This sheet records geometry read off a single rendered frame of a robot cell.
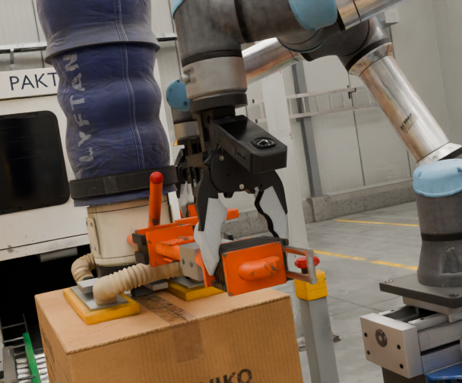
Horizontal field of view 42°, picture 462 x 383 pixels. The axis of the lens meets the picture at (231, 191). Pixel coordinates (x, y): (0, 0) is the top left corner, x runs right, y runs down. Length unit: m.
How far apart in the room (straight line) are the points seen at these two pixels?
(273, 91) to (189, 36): 3.46
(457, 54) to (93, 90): 11.80
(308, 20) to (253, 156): 0.18
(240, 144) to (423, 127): 0.76
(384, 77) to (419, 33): 11.58
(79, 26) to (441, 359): 0.92
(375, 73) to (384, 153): 10.69
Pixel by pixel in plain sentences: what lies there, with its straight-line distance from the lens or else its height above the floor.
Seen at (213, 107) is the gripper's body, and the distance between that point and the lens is 0.71.
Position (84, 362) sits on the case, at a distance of 1.01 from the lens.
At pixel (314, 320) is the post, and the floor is 0.87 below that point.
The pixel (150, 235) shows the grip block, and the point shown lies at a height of 1.24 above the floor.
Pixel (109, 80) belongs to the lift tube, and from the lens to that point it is 1.22.
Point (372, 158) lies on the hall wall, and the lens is 11.90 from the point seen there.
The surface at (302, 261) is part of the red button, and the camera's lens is 1.66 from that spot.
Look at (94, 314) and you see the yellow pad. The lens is 1.13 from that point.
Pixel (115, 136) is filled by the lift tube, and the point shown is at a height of 1.42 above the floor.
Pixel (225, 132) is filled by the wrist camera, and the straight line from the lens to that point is 0.69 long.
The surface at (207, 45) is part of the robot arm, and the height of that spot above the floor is 1.48.
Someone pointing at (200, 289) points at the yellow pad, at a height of 1.10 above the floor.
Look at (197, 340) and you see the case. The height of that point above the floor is 1.05.
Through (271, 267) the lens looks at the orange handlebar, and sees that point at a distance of 0.68.
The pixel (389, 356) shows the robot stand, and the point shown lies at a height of 0.93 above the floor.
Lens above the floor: 1.34
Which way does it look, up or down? 3 degrees down
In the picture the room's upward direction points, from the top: 9 degrees counter-clockwise
